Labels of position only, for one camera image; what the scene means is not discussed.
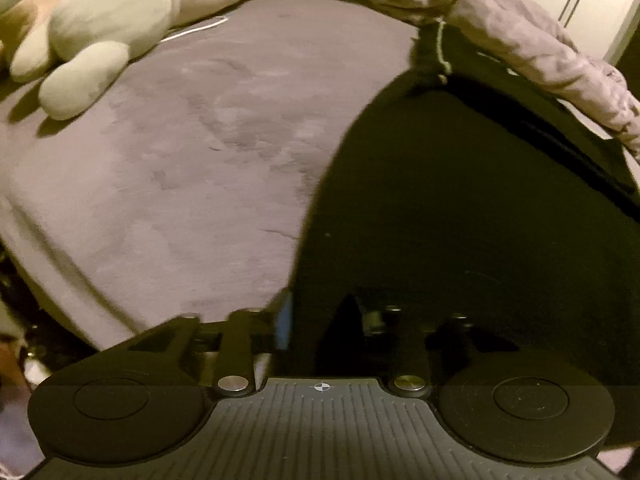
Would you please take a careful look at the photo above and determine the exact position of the pink white plush toy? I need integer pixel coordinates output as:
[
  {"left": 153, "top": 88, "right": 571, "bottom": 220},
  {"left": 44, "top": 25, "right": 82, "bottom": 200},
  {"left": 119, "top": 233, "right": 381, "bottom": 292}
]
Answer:
[{"left": 1, "top": 0, "right": 244, "bottom": 120}]

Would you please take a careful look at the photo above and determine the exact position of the black knit sweater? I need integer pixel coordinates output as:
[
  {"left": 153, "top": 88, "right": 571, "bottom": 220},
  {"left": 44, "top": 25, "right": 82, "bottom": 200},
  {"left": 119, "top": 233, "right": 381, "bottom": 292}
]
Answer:
[{"left": 288, "top": 24, "right": 639, "bottom": 445}]

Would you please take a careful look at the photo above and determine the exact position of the purple crumpled duvet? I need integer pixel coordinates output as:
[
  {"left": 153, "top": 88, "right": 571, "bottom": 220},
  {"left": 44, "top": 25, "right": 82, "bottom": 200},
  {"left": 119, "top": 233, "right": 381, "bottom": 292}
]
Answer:
[{"left": 361, "top": 0, "right": 639, "bottom": 155}]

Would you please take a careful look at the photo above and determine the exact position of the purple fleece bed sheet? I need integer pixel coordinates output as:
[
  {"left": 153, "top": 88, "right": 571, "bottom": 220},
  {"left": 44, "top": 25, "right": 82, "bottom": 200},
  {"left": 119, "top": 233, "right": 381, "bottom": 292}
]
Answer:
[{"left": 0, "top": 0, "right": 640, "bottom": 480}]

